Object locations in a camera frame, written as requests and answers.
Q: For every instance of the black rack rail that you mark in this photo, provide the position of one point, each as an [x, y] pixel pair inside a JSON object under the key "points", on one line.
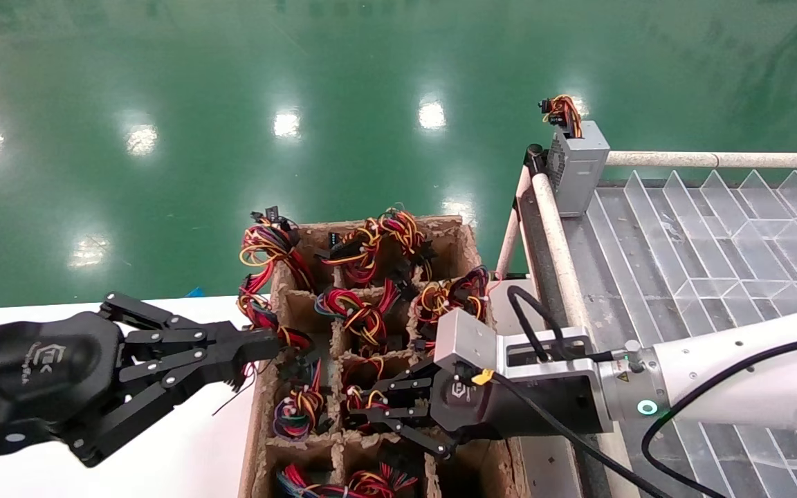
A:
{"points": [[533, 242]]}

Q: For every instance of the black pipe joint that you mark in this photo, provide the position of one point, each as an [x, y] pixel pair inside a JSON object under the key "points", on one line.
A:
{"points": [[533, 155]]}

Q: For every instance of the silver camera bracket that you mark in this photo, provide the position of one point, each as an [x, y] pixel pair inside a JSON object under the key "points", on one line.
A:
{"points": [[564, 370]]}

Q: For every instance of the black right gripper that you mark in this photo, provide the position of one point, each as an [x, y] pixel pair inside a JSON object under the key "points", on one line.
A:
{"points": [[544, 411]]}

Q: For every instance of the clear plastic divider tray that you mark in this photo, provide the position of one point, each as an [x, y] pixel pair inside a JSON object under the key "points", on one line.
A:
{"points": [[682, 235]]}

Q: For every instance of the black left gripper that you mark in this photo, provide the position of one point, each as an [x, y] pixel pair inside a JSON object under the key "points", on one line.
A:
{"points": [[32, 373]]}

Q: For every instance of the brown pulp divider box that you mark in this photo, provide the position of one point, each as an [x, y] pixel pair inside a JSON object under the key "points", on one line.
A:
{"points": [[481, 470]]}

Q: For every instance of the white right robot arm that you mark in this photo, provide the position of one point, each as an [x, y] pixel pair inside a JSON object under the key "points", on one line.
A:
{"points": [[751, 373]]}

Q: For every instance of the small blue scrap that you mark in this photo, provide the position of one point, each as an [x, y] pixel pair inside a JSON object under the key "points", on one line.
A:
{"points": [[195, 292]]}

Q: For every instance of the beige rack crossbar pipe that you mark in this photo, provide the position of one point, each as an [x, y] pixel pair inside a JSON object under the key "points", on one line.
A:
{"points": [[717, 160]]}

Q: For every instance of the long beige rack pipe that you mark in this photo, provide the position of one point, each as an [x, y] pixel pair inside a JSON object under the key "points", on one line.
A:
{"points": [[557, 242]]}

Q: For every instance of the slanted beige rack pipe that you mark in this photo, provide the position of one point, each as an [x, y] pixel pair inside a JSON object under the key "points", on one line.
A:
{"points": [[512, 228]]}

